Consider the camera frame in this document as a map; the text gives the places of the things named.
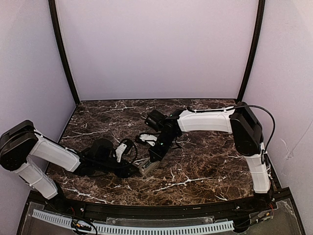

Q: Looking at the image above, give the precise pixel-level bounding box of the white universal remote control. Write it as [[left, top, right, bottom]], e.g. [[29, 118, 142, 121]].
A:
[[138, 158, 160, 175]]

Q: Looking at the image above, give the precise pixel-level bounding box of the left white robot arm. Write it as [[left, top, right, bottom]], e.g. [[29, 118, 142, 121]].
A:
[[0, 120, 139, 200]]

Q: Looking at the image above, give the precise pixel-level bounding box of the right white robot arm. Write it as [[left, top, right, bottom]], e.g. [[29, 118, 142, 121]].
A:
[[145, 102, 270, 194]]

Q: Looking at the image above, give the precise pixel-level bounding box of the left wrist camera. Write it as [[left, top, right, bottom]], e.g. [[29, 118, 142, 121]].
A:
[[115, 143, 132, 163]]

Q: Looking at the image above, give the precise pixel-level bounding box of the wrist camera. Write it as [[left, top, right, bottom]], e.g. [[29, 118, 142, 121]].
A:
[[115, 143, 132, 163], [135, 133, 157, 146]]

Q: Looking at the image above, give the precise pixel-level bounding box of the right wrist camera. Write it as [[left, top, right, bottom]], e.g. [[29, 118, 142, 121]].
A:
[[135, 133, 157, 146]]

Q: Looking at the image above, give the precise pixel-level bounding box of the left black camera cable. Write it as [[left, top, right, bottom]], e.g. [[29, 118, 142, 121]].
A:
[[119, 138, 138, 165]]

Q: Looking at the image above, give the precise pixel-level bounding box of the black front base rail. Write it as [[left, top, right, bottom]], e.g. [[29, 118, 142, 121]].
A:
[[46, 197, 259, 221]]

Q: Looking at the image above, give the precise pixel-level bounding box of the white slotted cable duct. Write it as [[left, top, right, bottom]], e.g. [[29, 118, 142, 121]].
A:
[[32, 209, 234, 235]]

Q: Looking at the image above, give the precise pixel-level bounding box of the right black frame post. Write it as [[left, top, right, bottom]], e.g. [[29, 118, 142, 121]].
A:
[[237, 0, 266, 102]]

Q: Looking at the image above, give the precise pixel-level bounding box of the black frame post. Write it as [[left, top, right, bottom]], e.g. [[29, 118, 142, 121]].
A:
[[48, 0, 80, 106], [237, 0, 266, 102]]

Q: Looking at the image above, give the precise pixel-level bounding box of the left black frame post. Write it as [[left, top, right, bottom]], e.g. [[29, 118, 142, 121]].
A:
[[48, 0, 80, 106]]

